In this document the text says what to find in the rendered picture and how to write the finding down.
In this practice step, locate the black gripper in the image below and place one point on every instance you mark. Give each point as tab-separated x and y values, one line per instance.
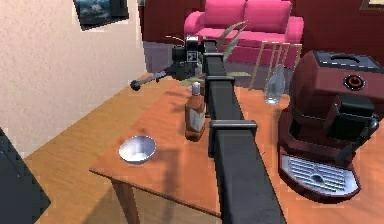
181	63

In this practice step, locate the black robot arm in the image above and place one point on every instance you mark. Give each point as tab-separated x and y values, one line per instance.
233	140

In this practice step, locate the brown liquor bottle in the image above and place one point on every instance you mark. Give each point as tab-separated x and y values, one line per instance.
195	113

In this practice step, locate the dark framed picture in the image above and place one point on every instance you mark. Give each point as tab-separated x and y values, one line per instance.
100	12

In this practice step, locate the orange wooden table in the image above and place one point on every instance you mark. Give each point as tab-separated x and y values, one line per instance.
186	146

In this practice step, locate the white bowl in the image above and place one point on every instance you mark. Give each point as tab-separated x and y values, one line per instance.
137	150

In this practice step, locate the pink sofa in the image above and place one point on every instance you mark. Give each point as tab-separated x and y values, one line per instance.
253	30

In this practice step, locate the wooden chair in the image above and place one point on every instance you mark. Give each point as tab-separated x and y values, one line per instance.
276	60

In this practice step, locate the clear drinking glass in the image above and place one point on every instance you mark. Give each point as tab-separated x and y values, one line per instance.
275	86

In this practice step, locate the dark red coffee machine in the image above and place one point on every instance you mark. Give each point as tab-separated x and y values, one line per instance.
333	123

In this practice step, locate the black cabinet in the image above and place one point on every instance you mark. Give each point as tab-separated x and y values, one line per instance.
16	186

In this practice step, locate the gold framed picture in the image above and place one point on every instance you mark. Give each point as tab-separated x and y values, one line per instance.
372	4

